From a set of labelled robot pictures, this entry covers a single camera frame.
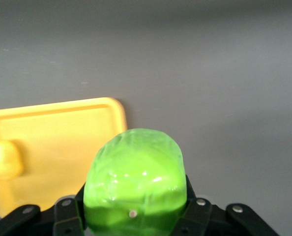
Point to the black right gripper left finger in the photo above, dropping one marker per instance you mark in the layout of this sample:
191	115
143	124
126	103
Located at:
37	221

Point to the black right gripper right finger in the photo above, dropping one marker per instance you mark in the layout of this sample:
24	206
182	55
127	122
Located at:
222	221

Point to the yellow potato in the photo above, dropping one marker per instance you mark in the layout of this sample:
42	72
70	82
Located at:
3	159

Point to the green apple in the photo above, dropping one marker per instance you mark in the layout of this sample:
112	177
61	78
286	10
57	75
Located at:
136	172

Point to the yellow plastic tray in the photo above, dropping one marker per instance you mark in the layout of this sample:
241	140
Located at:
57	137

